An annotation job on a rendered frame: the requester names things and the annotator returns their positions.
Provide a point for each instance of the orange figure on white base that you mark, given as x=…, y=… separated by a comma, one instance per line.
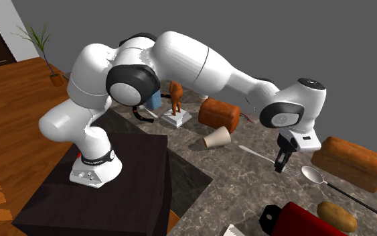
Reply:
x=176, y=94

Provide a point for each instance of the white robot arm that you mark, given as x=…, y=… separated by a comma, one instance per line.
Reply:
x=181, y=62

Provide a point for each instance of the large brown bread loaf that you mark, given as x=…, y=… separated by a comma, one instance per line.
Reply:
x=351, y=163

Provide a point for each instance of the blue box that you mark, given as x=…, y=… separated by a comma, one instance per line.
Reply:
x=154, y=102

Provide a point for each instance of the red and black box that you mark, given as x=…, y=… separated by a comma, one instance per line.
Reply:
x=299, y=220

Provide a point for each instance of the green plant in brown pot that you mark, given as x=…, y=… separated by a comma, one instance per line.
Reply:
x=57, y=79

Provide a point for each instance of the thin red object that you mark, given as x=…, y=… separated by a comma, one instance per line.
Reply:
x=245, y=117

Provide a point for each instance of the dark robot stand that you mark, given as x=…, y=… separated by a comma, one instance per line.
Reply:
x=109, y=199

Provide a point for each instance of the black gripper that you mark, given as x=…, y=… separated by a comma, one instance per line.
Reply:
x=286, y=143

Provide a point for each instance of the beige paper cup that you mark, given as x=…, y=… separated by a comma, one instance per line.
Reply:
x=217, y=137

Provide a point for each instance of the white stick tool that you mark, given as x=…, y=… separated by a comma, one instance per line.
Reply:
x=150, y=113

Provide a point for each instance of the white flat object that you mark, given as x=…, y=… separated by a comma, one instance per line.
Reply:
x=232, y=231

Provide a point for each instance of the silver fork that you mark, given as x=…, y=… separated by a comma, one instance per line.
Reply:
x=256, y=153

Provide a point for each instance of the brown potato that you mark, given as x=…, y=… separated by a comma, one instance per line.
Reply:
x=336, y=216

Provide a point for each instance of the small brown bread loaf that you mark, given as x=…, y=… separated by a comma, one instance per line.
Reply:
x=218, y=114

